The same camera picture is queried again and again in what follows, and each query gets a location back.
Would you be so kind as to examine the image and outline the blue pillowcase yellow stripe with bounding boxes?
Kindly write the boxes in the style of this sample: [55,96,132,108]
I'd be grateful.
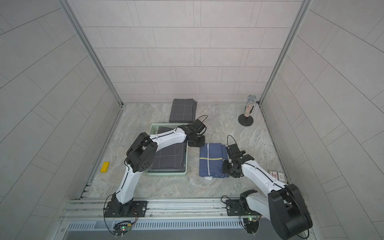
[199,143,229,178]

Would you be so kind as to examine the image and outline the light green plastic basket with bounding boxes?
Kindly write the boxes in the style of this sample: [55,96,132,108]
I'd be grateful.
[143,122,189,176]

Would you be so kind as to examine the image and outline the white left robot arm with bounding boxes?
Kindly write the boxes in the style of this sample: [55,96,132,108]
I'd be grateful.
[107,120,207,215]

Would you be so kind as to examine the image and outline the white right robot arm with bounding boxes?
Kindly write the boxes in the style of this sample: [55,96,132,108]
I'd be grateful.
[222,144,313,240]

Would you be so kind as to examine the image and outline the dark grey checked pillowcase back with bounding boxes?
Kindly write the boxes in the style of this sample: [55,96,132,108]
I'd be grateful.
[169,99,197,123]

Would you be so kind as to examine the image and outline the small printed card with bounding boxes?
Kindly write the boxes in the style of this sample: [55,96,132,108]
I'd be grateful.
[268,170,288,184]

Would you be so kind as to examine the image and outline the right round circuit board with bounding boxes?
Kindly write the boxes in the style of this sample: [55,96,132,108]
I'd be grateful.
[243,218,260,235]

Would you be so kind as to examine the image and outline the yellow small block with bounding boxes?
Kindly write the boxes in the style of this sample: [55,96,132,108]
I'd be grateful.
[100,162,110,173]

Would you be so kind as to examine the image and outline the left green circuit board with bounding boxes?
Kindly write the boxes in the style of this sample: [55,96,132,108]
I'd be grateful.
[113,221,133,238]

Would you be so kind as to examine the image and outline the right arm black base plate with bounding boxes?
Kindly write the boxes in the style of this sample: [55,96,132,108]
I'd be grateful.
[224,199,261,216]

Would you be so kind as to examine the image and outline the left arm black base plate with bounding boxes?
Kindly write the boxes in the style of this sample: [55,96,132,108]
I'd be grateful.
[104,201,148,218]

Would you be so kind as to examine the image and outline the aluminium front rail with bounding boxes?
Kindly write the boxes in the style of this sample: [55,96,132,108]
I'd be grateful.
[59,197,268,231]

